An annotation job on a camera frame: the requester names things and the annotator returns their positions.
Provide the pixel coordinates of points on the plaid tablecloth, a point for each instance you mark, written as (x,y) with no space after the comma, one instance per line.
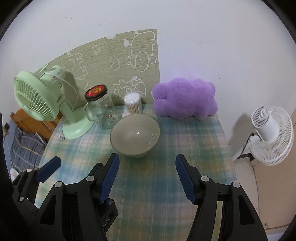
(147,191)

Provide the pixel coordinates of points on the white standing fan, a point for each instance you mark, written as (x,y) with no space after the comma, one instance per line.
(273,135)

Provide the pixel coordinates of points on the green desk fan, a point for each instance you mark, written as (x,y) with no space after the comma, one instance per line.
(42,99)

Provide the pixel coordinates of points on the purple plush pillow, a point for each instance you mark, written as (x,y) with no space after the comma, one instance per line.
(181,98)

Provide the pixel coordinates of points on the large grey ceramic bowl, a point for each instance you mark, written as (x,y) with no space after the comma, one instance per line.
(135,135)

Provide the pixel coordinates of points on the white plastic bag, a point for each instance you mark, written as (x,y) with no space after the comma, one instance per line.
(13,174)

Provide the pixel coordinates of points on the grey plaid bedding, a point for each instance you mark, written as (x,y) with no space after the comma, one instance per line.
(23,150)

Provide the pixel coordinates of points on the glass mason jar mug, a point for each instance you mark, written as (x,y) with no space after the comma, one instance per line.
(100,107)

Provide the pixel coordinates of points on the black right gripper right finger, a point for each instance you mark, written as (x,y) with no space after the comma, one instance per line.
(190,177)

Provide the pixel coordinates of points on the green cartoon wall mat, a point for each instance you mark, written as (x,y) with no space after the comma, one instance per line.
(125,62)

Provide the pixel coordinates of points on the cotton swab container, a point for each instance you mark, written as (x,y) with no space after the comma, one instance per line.
(133,103)

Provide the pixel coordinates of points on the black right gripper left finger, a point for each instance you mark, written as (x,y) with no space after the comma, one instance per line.
(104,176)

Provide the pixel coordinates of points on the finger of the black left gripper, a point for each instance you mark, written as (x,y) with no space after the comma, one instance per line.
(48,169)

